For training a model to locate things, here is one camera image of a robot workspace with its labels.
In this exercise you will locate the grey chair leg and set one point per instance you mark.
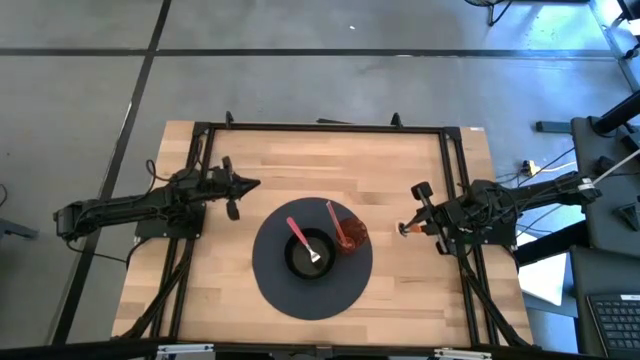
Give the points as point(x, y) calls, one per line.
point(15, 229)

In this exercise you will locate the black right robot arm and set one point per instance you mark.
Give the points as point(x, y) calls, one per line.
point(540, 195)

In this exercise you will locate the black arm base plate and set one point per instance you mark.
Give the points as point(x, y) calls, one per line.
point(150, 231)
point(502, 241)

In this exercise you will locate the round dark woven placemat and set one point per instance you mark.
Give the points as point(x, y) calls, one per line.
point(280, 290)

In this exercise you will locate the dark computer desk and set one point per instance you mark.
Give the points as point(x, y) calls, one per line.
point(580, 280)

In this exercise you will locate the computer keyboard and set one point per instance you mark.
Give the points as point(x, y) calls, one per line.
point(617, 325)

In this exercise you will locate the yellow power plug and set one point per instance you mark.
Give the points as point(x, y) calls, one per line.
point(529, 167)

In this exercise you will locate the black bowl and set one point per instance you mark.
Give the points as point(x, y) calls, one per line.
point(300, 267)

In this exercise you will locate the dark grey side table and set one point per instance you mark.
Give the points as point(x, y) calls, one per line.
point(607, 210)

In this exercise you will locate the black aluminium table frame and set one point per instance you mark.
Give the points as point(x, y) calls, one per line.
point(325, 127)

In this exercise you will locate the black support tube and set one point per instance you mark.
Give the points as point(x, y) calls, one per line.
point(620, 112)

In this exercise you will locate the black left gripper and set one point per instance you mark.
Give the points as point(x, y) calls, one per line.
point(222, 185)

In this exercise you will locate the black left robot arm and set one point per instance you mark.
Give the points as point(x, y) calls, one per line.
point(115, 207)

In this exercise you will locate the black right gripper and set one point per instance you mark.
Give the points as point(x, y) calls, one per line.
point(440, 220)

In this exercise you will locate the red drinking straw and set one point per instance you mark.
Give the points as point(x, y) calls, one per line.
point(334, 220)

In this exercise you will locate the grey metal foot bar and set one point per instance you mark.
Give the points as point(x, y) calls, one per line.
point(552, 126)

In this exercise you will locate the silver frame bracket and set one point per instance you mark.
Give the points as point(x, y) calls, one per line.
point(462, 354)
point(185, 348)

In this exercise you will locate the red faceted plastic tumbler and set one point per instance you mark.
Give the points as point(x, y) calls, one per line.
point(354, 235)

